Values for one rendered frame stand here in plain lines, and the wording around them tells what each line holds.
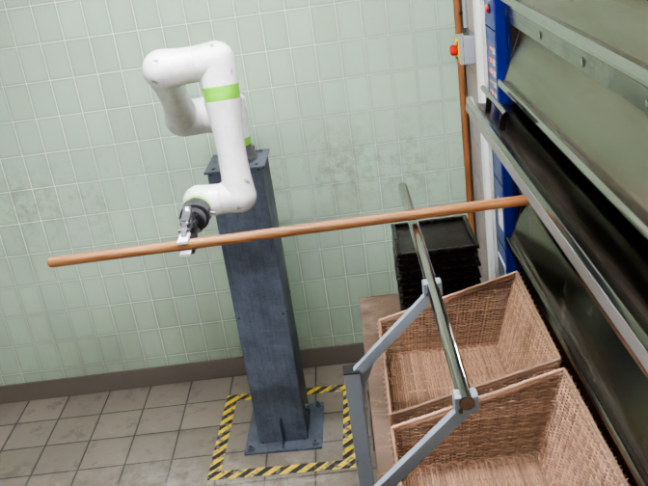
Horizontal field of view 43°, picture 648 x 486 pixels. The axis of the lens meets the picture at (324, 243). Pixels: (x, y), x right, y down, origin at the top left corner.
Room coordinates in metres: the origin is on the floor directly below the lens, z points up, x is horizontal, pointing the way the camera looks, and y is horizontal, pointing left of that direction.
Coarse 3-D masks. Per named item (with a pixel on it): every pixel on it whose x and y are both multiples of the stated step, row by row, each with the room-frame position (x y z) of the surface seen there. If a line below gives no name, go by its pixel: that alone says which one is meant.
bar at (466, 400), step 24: (408, 192) 2.38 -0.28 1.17; (432, 288) 1.70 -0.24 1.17; (408, 312) 1.75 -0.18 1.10; (384, 336) 1.76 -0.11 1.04; (360, 360) 1.77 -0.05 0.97; (456, 360) 1.38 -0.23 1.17; (360, 384) 1.74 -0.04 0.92; (456, 384) 1.31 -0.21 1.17; (360, 408) 1.74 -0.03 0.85; (456, 408) 1.26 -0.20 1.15; (360, 432) 1.74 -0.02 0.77; (432, 432) 1.27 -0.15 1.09; (360, 456) 1.74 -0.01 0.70; (408, 456) 1.28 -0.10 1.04; (360, 480) 1.74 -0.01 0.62; (384, 480) 1.28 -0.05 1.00
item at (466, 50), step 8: (472, 32) 3.07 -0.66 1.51; (456, 40) 3.04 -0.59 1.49; (464, 40) 2.99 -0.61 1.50; (472, 40) 2.99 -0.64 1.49; (464, 48) 2.99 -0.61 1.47; (472, 48) 2.99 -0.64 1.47; (456, 56) 3.06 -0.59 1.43; (464, 56) 2.99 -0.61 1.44; (472, 56) 2.99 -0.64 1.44; (464, 64) 2.99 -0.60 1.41
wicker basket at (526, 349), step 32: (480, 288) 2.37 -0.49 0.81; (512, 288) 2.36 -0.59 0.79; (384, 320) 2.39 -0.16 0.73; (416, 320) 2.39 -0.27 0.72; (480, 320) 2.38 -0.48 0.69; (512, 320) 2.29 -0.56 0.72; (544, 320) 2.04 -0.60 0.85; (384, 352) 2.19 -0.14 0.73; (416, 352) 2.39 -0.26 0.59; (480, 352) 2.34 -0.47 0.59; (512, 352) 2.21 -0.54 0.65; (544, 352) 1.94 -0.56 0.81; (416, 384) 2.21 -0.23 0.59; (480, 384) 1.85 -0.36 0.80; (416, 416) 1.85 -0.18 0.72; (512, 416) 1.97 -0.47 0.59; (544, 416) 1.83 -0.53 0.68
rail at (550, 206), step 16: (480, 112) 2.23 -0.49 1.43; (496, 128) 2.06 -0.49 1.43; (512, 160) 1.80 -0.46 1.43; (528, 176) 1.66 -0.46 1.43; (544, 192) 1.56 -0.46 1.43; (544, 208) 1.51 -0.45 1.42; (560, 224) 1.39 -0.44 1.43; (576, 240) 1.31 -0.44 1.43; (592, 256) 1.23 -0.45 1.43; (592, 272) 1.20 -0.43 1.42; (608, 272) 1.17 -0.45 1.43; (608, 288) 1.12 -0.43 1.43; (624, 304) 1.06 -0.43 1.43; (640, 320) 1.01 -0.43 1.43; (640, 336) 0.98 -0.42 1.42
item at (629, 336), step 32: (480, 128) 2.18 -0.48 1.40; (512, 128) 2.14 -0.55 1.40; (544, 160) 1.85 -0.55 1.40; (576, 192) 1.62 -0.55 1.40; (576, 224) 1.43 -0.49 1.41; (608, 224) 1.44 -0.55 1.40; (576, 256) 1.29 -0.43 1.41; (608, 256) 1.28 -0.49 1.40; (640, 256) 1.28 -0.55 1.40; (640, 288) 1.15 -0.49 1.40; (640, 352) 0.97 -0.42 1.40
